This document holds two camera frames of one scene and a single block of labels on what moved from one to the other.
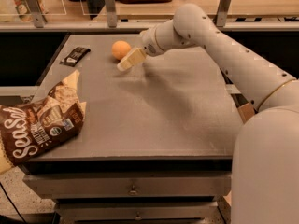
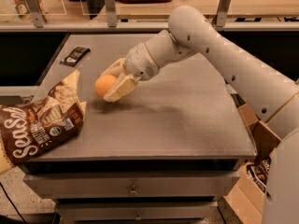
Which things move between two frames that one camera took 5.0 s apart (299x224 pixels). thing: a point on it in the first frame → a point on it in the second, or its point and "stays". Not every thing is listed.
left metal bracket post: (35, 5) stays
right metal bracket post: (224, 5) stays
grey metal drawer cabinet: (156, 145) stays
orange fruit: (121, 49) → (103, 84)
